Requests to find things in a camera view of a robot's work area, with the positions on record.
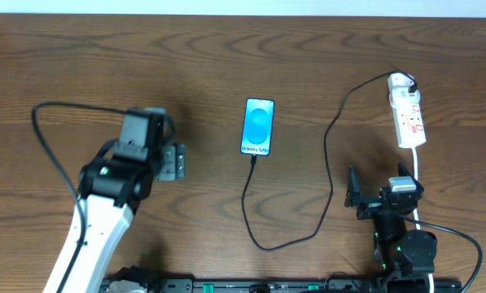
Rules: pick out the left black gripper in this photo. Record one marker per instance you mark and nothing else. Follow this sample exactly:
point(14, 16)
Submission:
point(171, 161)

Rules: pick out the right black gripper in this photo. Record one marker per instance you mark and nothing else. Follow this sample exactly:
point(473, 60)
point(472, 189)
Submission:
point(374, 204)

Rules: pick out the white power strip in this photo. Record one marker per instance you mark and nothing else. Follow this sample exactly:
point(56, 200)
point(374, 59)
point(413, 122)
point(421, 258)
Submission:
point(408, 121)

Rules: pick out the blue screen smartphone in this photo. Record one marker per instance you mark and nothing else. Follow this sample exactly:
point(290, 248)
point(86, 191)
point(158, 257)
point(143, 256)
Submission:
point(258, 124)

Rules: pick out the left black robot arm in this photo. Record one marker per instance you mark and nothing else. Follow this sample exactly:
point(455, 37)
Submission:
point(111, 187)

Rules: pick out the white USB charger plug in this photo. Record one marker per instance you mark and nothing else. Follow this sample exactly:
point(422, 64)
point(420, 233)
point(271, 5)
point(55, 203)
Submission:
point(401, 97)

